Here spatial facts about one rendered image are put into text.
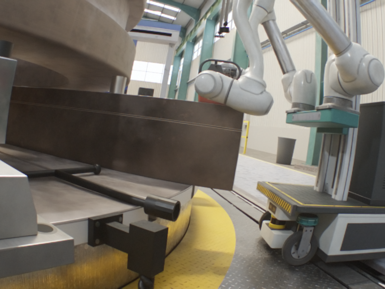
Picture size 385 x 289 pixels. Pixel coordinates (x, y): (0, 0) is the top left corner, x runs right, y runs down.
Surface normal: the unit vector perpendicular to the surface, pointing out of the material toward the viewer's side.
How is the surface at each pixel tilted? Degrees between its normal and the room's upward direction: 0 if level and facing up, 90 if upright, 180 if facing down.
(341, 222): 90
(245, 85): 75
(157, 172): 90
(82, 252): 90
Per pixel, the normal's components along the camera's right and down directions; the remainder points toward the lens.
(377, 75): 0.22, 0.11
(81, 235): 0.89, 0.14
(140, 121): -0.14, 0.00
